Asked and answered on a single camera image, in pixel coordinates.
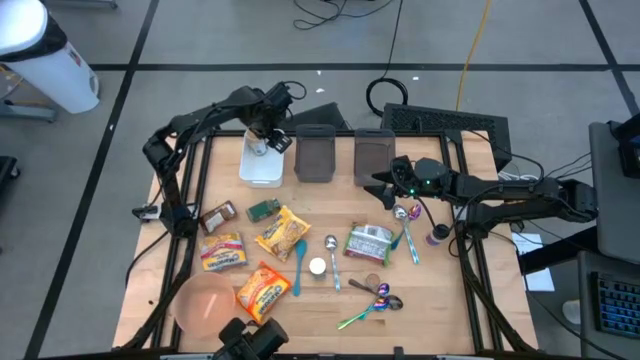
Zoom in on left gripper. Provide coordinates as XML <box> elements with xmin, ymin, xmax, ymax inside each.
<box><xmin>244</xmin><ymin>82</ymin><xmax>294</xmax><ymax>148</ymax></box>

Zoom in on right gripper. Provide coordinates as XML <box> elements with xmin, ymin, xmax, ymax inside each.
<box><xmin>363</xmin><ymin>166</ymin><xmax>422</xmax><ymax>211</ymax></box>

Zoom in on purple spoon teal handle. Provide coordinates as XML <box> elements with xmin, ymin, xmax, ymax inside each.
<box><xmin>389</xmin><ymin>203</ymin><xmax>423</xmax><ymax>251</ymax></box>

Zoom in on pink green ramen packet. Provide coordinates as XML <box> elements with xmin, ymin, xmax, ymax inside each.
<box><xmin>342</xmin><ymin>222</ymin><xmax>396</xmax><ymax>267</ymax></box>

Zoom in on green spice jar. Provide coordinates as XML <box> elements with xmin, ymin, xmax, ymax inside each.
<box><xmin>245</xmin><ymin>198</ymin><xmax>282</xmax><ymax>223</ymax></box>

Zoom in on teal plastic spoon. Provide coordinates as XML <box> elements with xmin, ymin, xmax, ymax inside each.
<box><xmin>292</xmin><ymin>238</ymin><xmax>308</xmax><ymax>297</ymax></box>

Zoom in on grey plastic bin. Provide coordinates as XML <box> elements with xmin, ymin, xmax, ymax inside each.
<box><xmin>293</xmin><ymin>123</ymin><xmax>337</xmax><ymax>184</ymax></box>
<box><xmin>353</xmin><ymin>127</ymin><xmax>397</xmax><ymax>189</ymax></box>

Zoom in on white plastic bin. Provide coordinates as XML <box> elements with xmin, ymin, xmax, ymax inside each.
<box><xmin>238</xmin><ymin>128</ymin><xmax>286</xmax><ymax>190</ymax></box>

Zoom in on purple label bottle black cap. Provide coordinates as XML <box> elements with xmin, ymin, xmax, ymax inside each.
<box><xmin>425</xmin><ymin>223</ymin><xmax>452</xmax><ymax>247</ymax></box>

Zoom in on brown spice packet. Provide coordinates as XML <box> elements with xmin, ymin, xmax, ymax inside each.
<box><xmin>199</xmin><ymin>199</ymin><xmax>239</xmax><ymax>236</ymax></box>

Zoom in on iridescent purple spoon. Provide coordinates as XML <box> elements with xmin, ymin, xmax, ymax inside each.
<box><xmin>367</xmin><ymin>282</ymin><xmax>391</xmax><ymax>314</ymax></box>

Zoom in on bagel seasoning jar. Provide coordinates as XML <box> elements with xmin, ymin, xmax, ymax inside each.
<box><xmin>308</xmin><ymin>256</ymin><xmax>328</xmax><ymax>282</ymax></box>

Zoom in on dark metal spoon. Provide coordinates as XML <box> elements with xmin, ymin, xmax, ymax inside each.
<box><xmin>347</xmin><ymin>278</ymin><xmax>404</xmax><ymax>311</ymax></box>

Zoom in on iridescent green spoon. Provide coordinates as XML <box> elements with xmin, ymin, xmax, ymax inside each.
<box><xmin>336</xmin><ymin>296</ymin><xmax>392</xmax><ymax>332</ymax></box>

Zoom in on yellow red ramen packet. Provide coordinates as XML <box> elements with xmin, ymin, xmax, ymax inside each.
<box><xmin>199</xmin><ymin>231</ymin><xmax>249</xmax><ymax>273</ymax></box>

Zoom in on orange ramen packet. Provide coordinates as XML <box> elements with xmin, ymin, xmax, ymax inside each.
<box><xmin>235</xmin><ymin>260</ymin><xmax>293</xmax><ymax>325</ymax></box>

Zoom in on black desk crossbar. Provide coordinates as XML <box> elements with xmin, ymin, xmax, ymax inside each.
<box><xmin>518</xmin><ymin>227</ymin><xmax>599</xmax><ymax>275</ymax></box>

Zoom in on pink translucent bowl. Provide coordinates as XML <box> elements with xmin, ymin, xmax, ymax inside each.
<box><xmin>172</xmin><ymin>271</ymin><xmax>237</xmax><ymax>338</ymax></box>

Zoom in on white paper sheet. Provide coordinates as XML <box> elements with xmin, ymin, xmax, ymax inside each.
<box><xmin>510</xmin><ymin>232</ymin><xmax>556</xmax><ymax>293</ymax></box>

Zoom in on black handheld device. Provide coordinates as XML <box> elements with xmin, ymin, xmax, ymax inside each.
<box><xmin>212</xmin><ymin>316</ymin><xmax>290</xmax><ymax>360</ymax></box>

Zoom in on white trash can black rim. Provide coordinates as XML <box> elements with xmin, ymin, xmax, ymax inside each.
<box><xmin>0</xmin><ymin>0</ymin><xmax>101</xmax><ymax>115</ymax></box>

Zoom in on white computer mouse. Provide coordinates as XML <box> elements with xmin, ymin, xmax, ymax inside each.
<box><xmin>562</xmin><ymin>298</ymin><xmax>582</xmax><ymax>326</ymax></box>

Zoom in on grey side desk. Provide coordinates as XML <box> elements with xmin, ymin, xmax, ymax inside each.
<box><xmin>577</xmin><ymin>121</ymin><xmax>640</xmax><ymax>360</ymax></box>

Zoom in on grey table foot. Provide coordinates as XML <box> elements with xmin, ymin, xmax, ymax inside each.
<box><xmin>0</xmin><ymin>97</ymin><xmax>57</xmax><ymax>124</ymax></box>

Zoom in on black desk device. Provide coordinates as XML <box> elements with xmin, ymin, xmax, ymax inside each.
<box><xmin>608</xmin><ymin>112</ymin><xmax>640</xmax><ymax>180</ymax></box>

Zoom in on black backlit keyboard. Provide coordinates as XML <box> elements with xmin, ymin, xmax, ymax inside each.
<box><xmin>592</xmin><ymin>272</ymin><xmax>640</xmax><ymax>340</ymax></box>

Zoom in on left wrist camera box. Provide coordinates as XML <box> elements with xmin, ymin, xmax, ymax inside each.
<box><xmin>267</xmin><ymin>128</ymin><xmax>293</xmax><ymax>155</ymax></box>

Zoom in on silver spoon pale handle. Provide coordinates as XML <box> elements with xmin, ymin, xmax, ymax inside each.
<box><xmin>324</xmin><ymin>234</ymin><xmax>343</xmax><ymax>292</ymax></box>

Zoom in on black coiled cable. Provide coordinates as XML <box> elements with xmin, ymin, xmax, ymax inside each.
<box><xmin>365</xmin><ymin>0</ymin><xmax>410</xmax><ymax>119</ymax></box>

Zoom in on black floor cable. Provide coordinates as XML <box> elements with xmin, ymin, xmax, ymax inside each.
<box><xmin>292</xmin><ymin>0</ymin><xmax>396</xmax><ymax>31</ymax></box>

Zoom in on yellow cable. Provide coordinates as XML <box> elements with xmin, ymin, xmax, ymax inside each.
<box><xmin>454</xmin><ymin>0</ymin><xmax>494</xmax><ymax>112</ymax></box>

